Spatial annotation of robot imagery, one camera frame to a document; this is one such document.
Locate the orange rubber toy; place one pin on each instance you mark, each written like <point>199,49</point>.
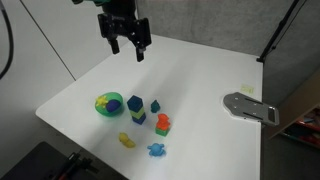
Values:
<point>163,121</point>

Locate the teal rubber toy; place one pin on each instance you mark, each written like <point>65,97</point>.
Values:
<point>155,106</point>

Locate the yellow rubber toy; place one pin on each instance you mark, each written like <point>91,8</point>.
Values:
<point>126,140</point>

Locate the purple round toy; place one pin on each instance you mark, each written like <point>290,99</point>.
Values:
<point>113,105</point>

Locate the black case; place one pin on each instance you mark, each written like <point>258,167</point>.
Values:
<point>30,163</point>

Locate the dark blue block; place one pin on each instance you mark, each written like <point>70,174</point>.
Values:
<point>139,119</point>

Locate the black and red tool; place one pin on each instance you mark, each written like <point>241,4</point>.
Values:
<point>75,165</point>

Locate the light blue turtle toy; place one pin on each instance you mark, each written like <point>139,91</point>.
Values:
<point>156,149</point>

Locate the red items on shelf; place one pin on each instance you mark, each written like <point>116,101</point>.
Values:
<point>308,128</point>

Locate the wooden shelf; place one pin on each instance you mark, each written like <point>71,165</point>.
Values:
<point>296,106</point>

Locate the grey metal mounting plate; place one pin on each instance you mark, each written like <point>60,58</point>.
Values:
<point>250,108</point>

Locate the lime green block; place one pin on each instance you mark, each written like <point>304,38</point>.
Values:
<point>137,113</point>

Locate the pale yellow sticky note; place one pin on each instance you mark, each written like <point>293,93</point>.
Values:
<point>247,88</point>

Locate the yellow star toy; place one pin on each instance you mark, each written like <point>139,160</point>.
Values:
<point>101,100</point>

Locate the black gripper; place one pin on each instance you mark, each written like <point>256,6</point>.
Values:
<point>125,26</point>

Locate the black tripod pole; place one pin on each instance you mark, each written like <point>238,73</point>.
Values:
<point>276,33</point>

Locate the green plastic bowl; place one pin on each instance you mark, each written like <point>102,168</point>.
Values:
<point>108,111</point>

